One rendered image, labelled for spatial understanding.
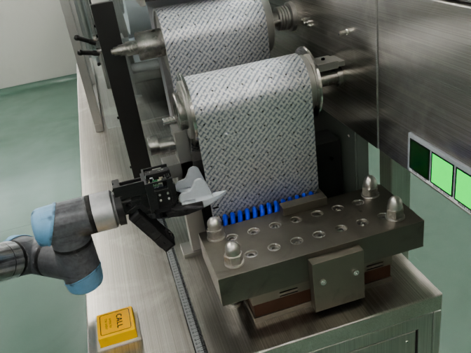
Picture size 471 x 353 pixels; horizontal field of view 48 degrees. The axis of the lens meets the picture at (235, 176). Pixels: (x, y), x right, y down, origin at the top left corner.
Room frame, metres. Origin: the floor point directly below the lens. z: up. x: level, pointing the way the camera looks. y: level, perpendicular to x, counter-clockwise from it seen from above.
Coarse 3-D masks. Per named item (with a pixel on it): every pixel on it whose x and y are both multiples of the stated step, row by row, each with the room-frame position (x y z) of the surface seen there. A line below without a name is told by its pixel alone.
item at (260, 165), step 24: (288, 120) 0.96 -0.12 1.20; (312, 120) 0.97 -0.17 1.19; (216, 144) 0.93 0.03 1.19; (240, 144) 0.94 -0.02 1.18; (264, 144) 0.95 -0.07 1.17; (288, 144) 0.96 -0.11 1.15; (312, 144) 0.97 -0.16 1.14; (216, 168) 0.93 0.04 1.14; (240, 168) 0.94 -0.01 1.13; (264, 168) 0.95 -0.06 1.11; (288, 168) 0.96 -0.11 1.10; (312, 168) 0.97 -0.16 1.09; (240, 192) 0.94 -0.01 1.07; (264, 192) 0.95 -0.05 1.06; (288, 192) 0.96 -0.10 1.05; (216, 216) 0.92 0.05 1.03
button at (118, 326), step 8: (112, 312) 0.80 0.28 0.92; (120, 312) 0.80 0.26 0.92; (128, 312) 0.80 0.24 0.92; (104, 320) 0.79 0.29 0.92; (112, 320) 0.78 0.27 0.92; (120, 320) 0.78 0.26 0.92; (128, 320) 0.78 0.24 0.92; (104, 328) 0.76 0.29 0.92; (112, 328) 0.76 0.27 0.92; (120, 328) 0.76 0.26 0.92; (128, 328) 0.75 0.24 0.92; (136, 328) 0.77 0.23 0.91; (104, 336) 0.74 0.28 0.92; (112, 336) 0.74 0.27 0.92; (120, 336) 0.74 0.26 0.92; (128, 336) 0.75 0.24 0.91; (136, 336) 0.75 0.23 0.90; (104, 344) 0.74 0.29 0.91; (112, 344) 0.74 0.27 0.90
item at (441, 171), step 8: (432, 160) 0.72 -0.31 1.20; (440, 160) 0.70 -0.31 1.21; (432, 168) 0.72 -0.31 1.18; (440, 168) 0.70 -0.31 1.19; (448, 168) 0.68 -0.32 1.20; (432, 176) 0.72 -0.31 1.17; (440, 176) 0.70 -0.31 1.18; (448, 176) 0.68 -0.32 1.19; (440, 184) 0.70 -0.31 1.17; (448, 184) 0.68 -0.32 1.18; (448, 192) 0.68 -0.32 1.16
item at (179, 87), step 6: (306, 60) 1.01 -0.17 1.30; (306, 66) 1.00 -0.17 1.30; (312, 72) 0.99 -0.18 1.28; (312, 78) 0.98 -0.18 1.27; (180, 84) 0.97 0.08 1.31; (312, 84) 0.98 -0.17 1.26; (180, 90) 0.97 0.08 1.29; (312, 90) 0.98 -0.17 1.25; (312, 96) 0.98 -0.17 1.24; (186, 102) 0.93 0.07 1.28; (186, 108) 0.93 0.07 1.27; (192, 126) 0.93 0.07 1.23; (192, 132) 0.93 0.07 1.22; (192, 138) 0.95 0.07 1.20
